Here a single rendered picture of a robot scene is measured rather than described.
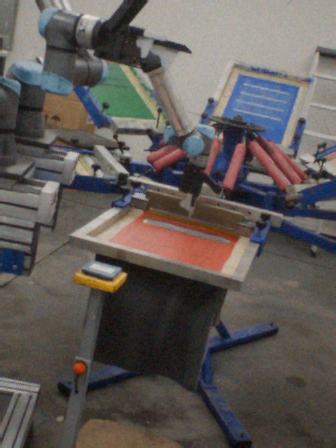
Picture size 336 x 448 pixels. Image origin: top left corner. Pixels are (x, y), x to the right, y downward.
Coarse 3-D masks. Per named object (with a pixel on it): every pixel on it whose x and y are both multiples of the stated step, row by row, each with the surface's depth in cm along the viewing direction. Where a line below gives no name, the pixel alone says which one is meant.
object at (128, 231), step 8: (144, 216) 296; (152, 216) 298; (128, 224) 280; (136, 224) 283; (144, 224) 285; (176, 224) 294; (184, 224) 297; (120, 232) 268; (128, 232) 270; (112, 240) 257; (120, 240) 259; (136, 248) 254; (144, 248) 256
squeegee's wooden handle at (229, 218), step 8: (152, 192) 295; (152, 200) 295; (160, 200) 294; (168, 200) 294; (176, 200) 293; (184, 200) 292; (160, 208) 295; (168, 208) 294; (176, 208) 294; (200, 208) 291; (208, 208) 291; (216, 208) 290; (192, 216) 293; (200, 216) 292; (208, 216) 291; (216, 216) 291; (224, 216) 290; (232, 216) 289; (240, 216) 288; (224, 224) 291; (232, 224) 290
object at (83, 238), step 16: (112, 208) 284; (128, 208) 296; (96, 224) 259; (80, 240) 241; (96, 240) 242; (112, 256) 240; (128, 256) 239; (144, 256) 237; (160, 256) 239; (176, 272) 236; (192, 272) 235; (208, 272) 234; (240, 272) 240; (224, 288) 234; (240, 288) 232
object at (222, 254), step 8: (208, 232) 293; (216, 232) 294; (208, 240) 282; (232, 240) 288; (224, 248) 276; (232, 248) 278; (168, 256) 252; (216, 256) 264; (224, 256) 266; (200, 264) 251; (208, 264) 253; (216, 264) 255
